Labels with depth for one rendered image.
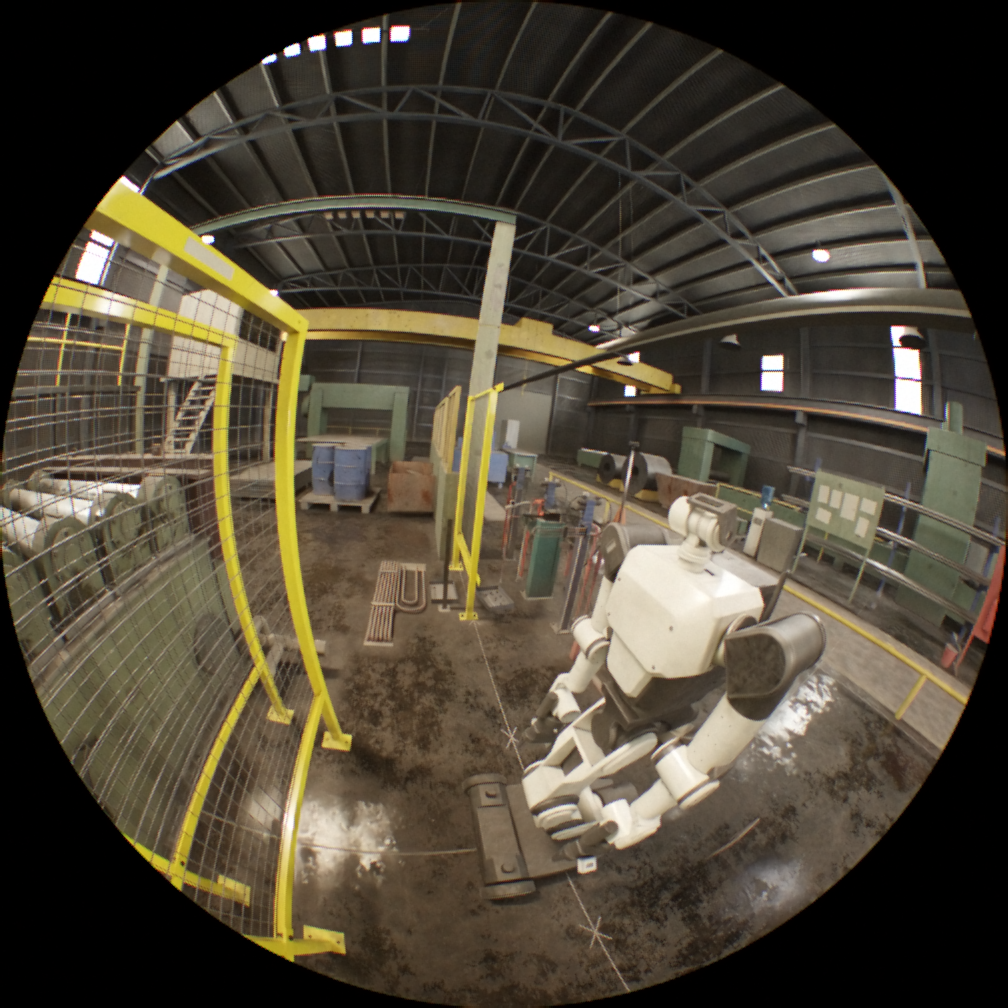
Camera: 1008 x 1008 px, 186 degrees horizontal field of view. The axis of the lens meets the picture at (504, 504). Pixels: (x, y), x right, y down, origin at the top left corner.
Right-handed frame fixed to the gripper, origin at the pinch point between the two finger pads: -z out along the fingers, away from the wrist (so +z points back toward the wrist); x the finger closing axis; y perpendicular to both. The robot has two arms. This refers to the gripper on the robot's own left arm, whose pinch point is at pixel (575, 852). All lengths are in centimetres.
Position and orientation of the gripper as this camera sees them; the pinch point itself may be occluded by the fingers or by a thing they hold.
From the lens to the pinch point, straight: 104.3
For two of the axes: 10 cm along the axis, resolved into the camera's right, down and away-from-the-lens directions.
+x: -9.3, -2.7, -2.5
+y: 1.8, 2.5, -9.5
